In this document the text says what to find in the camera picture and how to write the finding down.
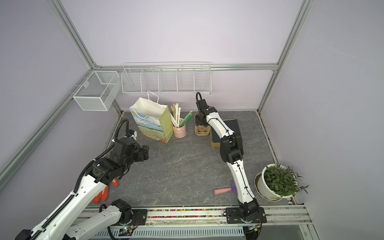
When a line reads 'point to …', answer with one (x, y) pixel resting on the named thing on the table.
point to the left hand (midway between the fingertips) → (141, 149)
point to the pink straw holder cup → (180, 132)
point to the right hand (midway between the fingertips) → (201, 121)
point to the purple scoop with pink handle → (221, 190)
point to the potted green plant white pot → (275, 182)
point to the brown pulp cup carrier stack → (202, 130)
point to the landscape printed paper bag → (153, 119)
